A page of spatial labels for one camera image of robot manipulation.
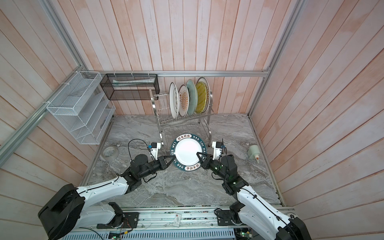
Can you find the pale green cup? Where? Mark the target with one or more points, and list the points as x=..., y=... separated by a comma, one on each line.
x=254, y=153

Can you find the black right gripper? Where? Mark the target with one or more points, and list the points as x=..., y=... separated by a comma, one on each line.
x=207, y=162

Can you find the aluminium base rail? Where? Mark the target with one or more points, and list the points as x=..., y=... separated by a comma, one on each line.
x=172, y=223

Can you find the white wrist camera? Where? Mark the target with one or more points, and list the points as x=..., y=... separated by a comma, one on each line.
x=154, y=149
x=218, y=150

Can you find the large orange sunburst plate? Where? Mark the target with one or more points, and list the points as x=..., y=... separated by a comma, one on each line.
x=202, y=79

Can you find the white wire mesh shelf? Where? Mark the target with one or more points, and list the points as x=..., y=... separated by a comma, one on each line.
x=83, y=110

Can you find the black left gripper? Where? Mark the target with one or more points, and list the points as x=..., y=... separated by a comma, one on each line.
x=163, y=162

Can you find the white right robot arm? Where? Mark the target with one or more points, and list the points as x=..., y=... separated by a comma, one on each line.
x=251, y=209

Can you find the small orange sunburst plate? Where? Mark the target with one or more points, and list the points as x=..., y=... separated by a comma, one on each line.
x=184, y=100

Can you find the pale green flower plate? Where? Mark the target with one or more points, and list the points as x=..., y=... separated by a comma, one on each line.
x=193, y=96

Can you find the yellow woven plate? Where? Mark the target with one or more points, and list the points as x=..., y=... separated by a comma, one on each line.
x=202, y=91

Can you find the white plate with cloud outline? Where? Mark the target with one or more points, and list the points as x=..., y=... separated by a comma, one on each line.
x=174, y=100

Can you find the green rim white plate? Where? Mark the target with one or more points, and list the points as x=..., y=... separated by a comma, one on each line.
x=185, y=148

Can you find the steel two-tier dish rack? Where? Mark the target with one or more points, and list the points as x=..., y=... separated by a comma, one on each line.
x=169, y=128

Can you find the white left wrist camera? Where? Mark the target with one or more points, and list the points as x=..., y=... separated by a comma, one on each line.
x=154, y=149

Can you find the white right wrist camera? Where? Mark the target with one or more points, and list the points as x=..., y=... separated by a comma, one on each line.
x=218, y=150

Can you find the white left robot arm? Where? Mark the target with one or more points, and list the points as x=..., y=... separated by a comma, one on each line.
x=74, y=207

